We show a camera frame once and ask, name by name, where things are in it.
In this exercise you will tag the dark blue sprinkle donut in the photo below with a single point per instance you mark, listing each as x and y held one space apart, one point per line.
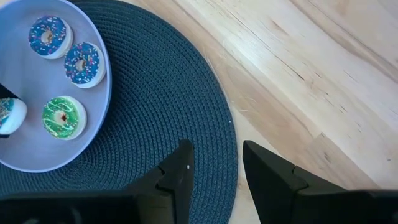
57 31
91 59

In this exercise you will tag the purple plate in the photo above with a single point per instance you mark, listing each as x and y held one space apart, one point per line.
28 77

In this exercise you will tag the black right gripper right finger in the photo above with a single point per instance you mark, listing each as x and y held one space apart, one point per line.
270 180

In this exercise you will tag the green iced donut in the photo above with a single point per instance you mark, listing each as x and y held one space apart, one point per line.
73 124

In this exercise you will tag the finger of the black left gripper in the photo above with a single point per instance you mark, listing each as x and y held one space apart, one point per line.
3 93

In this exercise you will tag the dark woven round placemat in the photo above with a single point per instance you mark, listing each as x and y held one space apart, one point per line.
155 93

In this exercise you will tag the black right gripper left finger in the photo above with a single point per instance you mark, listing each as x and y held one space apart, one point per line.
182 174

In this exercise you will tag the light blue iced donut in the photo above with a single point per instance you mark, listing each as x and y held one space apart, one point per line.
14 116

